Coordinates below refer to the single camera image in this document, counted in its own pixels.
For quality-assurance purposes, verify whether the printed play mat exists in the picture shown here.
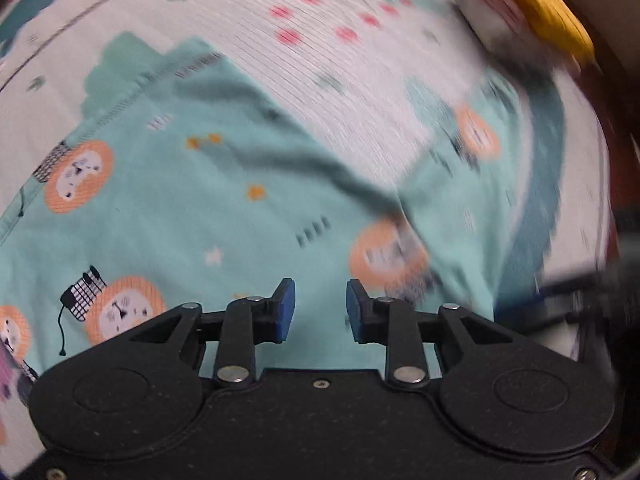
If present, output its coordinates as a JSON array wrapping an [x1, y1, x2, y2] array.
[[0, 0, 617, 476]]

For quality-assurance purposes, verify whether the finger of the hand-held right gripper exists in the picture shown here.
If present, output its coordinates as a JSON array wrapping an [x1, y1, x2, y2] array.
[[525, 309, 588, 335], [537, 271, 607, 297]]

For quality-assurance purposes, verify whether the yellow plastic toy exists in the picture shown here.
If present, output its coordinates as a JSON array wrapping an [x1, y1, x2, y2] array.
[[475, 0, 597, 67]]

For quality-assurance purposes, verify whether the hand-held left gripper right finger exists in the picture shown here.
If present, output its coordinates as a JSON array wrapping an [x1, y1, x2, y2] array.
[[346, 278, 519, 392]]

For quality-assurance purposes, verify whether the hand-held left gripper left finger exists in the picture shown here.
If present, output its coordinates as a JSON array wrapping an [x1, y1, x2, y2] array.
[[127, 278, 297, 389]]

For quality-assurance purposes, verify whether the teal lion-print garment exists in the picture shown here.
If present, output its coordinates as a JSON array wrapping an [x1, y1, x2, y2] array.
[[0, 52, 531, 476]]

